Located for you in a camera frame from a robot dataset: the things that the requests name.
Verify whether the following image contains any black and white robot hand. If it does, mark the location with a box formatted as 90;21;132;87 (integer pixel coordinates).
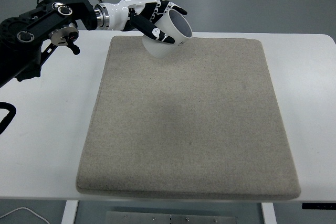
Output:
95;0;187;44

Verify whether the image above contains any white ribbed cup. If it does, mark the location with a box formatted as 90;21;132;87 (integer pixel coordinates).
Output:
142;9;192;59

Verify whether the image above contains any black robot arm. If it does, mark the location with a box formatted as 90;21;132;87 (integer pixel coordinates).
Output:
1;0;98;86

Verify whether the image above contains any beige fabric mat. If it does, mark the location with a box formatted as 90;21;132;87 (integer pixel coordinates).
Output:
76;36;301;200

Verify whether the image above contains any white table leg left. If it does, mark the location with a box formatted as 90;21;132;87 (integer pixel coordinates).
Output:
61;200;79;224

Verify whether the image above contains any white table leg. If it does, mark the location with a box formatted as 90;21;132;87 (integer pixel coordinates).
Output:
261;202;277;224
61;200;79;224

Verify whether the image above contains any white table leg right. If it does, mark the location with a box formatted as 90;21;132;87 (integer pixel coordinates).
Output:
261;202;277;224

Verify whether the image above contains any black table control panel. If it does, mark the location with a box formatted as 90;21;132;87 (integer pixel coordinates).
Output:
302;202;336;210

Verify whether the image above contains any black sleeved cable loop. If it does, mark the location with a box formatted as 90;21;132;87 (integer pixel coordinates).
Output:
0;102;17;135

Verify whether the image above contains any white cable on floor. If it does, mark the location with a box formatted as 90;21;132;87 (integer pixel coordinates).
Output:
0;206;49;224

